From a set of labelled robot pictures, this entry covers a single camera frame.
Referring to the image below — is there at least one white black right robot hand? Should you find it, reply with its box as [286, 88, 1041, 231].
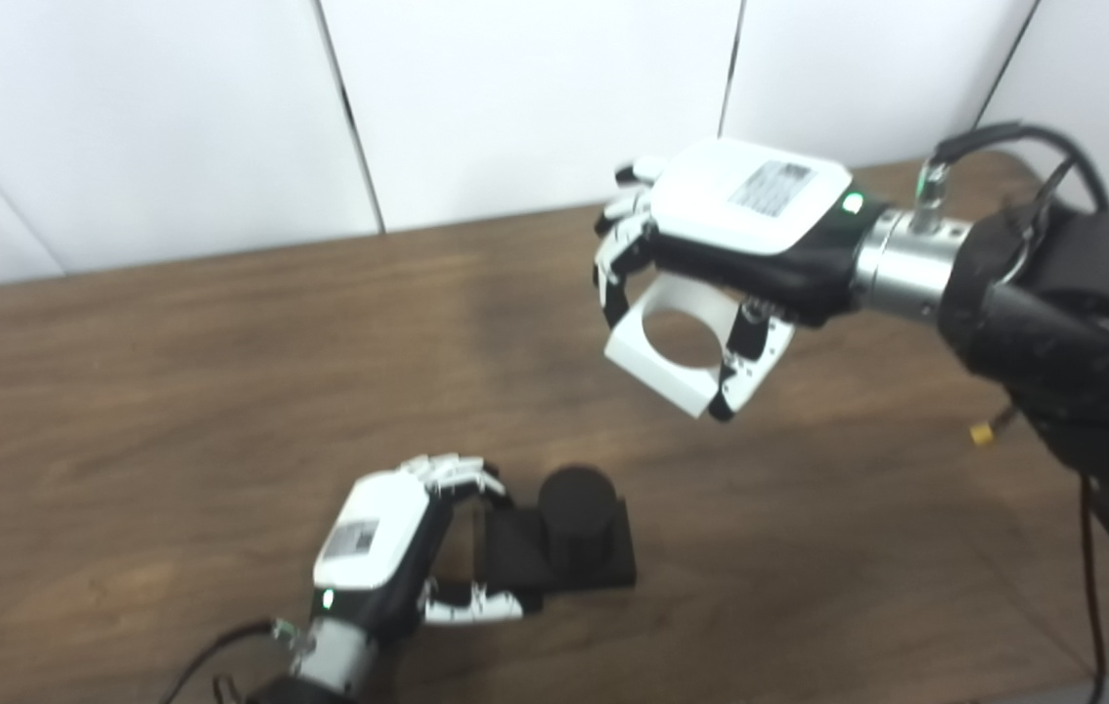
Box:
[594, 138, 883, 423]

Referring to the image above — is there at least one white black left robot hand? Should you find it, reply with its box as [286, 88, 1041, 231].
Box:
[312, 453, 526, 641]

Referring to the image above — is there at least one white square piece with hole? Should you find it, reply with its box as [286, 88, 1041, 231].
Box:
[603, 272, 795, 419]

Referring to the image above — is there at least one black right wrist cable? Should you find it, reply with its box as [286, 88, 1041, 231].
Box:
[916, 121, 1109, 231]

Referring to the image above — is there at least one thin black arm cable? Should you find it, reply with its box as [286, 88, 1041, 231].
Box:
[1078, 469, 1109, 704]

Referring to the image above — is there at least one black peg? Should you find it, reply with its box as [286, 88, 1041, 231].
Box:
[476, 465, 638, 594]

